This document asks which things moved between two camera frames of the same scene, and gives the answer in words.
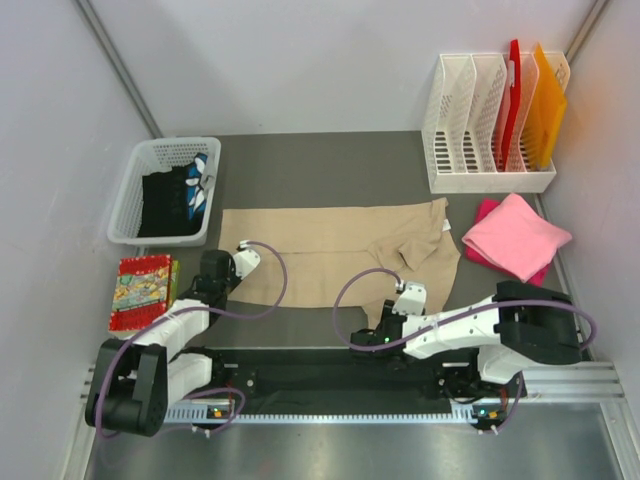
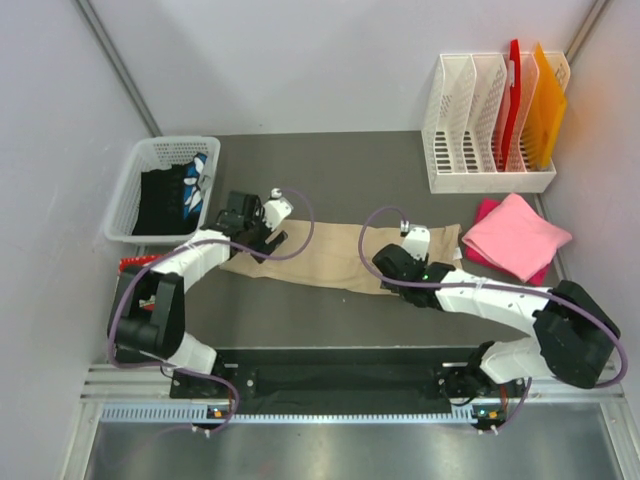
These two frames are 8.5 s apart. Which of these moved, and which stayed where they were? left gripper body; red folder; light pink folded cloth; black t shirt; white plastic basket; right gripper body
Moved: left gripper body; right gripper body
Stayed: white plastic basket; light pink folded cloth; black t shirt; red folder
